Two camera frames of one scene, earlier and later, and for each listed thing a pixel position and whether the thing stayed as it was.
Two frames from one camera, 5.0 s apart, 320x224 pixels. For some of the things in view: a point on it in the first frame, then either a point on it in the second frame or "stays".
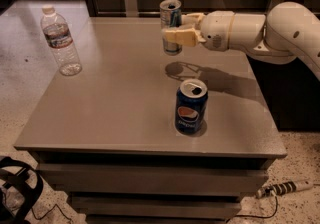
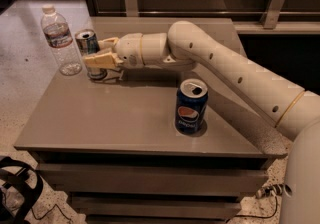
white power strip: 280,188 stays
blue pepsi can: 191,105 stays
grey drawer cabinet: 107,135 stays
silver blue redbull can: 170,18 to 87,45
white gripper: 216,30 to 129,51
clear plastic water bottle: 59,38 stays
